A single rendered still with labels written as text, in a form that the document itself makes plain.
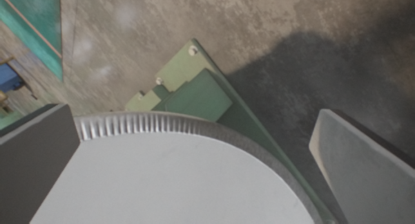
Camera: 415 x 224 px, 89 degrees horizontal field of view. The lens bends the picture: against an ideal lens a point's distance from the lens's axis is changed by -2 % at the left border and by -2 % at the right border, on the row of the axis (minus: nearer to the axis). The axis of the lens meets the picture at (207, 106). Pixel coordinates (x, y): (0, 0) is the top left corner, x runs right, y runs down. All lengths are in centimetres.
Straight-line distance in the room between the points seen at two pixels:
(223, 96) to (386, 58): 48
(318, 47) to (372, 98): 19
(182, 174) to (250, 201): 20
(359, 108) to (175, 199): 53
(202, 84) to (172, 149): 37
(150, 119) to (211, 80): 40
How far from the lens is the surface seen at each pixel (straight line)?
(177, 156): 46
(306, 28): 61
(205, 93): 76
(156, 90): 106
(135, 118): 44
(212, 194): 51
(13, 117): 1492
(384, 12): 58
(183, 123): 48
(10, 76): 464
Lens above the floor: 55
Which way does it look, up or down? 34 degrees down
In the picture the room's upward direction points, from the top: 138 degrees counter-clockwise
